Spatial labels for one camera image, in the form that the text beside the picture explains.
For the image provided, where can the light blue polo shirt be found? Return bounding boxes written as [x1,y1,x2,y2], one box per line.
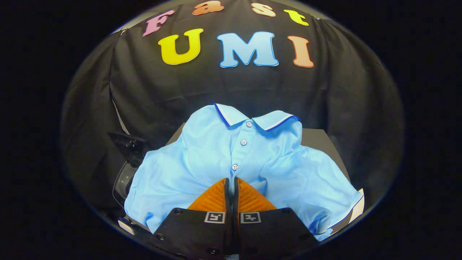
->
[124,103,363,242]

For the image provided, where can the dark glass washing machine lid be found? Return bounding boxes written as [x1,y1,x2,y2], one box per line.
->
[108,131,148,166]

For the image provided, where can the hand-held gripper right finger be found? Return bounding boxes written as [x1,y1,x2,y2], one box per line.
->
[231,177,320,259]

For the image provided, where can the grey cabinet with black top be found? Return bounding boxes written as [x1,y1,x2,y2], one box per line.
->
[117,123,365,235]

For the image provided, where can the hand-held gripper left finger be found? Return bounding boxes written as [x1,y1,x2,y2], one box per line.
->
[153,178,232,259]

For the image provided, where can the black backdrop cloth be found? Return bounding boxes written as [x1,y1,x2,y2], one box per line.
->
[60,0,405,217]

